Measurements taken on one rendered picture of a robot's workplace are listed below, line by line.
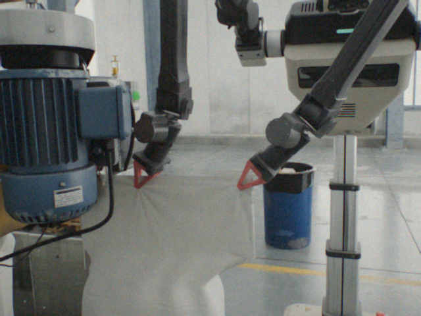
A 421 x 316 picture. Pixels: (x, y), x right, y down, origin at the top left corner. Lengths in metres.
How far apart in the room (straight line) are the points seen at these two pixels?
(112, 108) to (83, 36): 0.12
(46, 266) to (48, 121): 1.16
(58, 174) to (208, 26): 8.95
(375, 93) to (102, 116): 0.88
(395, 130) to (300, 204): 5.59
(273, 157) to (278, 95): 8.13
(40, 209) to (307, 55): 0.86
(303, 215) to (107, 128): 2.65
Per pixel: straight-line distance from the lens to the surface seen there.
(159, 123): 0.88
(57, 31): 0.64
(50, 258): 1.73
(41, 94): 0.66
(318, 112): 0.83
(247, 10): 1.10
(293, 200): 3.10
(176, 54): 0.87
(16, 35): 0.64
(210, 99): 9.39
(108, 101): 0.65
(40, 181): 0.66
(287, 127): 0.77
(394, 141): 8.54
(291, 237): 3.21
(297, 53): 1.22
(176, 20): 0.86
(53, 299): 1.81
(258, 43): 1.23
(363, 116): 1.34
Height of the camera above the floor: 1.29
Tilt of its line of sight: 8 degrees down
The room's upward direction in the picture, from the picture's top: 1 degrees counter-clockwise
